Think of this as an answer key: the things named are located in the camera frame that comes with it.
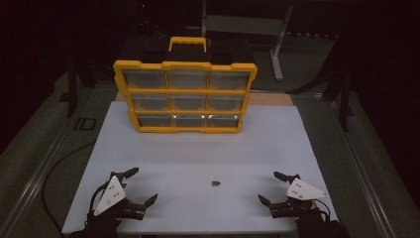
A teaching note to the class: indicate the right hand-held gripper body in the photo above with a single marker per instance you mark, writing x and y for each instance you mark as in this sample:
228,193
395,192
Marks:
302,191

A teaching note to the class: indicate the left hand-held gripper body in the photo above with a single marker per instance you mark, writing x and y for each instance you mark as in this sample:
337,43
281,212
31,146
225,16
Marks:
112,195

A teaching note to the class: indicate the transparent storage drawer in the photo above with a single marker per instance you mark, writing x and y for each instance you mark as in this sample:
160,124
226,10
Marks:
189,121

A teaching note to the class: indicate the yellow drawer organizer cabinet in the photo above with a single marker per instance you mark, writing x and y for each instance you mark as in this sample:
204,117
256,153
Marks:
186,91

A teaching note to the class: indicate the person's left hand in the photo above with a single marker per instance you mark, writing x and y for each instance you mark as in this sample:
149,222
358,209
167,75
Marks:
114,219

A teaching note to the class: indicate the person's right hand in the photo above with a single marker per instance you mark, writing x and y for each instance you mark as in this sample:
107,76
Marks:
308,219

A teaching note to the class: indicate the black stand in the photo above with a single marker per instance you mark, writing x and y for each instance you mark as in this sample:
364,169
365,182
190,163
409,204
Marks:
345,109
72,99

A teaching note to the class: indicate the set of clear plastic drawers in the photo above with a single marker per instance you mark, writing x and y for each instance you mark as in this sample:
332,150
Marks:
145,79

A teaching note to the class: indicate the grey metal stand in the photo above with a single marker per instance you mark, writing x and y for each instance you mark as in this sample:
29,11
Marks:
244,24

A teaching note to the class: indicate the aluminium rail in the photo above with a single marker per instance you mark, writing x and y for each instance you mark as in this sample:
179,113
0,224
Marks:
33,185
369,181

